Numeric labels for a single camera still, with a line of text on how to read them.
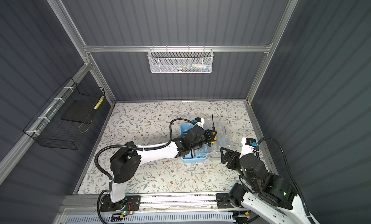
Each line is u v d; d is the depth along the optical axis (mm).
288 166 537
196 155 826
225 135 867
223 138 843
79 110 782
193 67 912
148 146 537
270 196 416
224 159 569
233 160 544
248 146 556
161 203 751
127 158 543
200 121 763
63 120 722
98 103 817
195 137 625
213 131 798
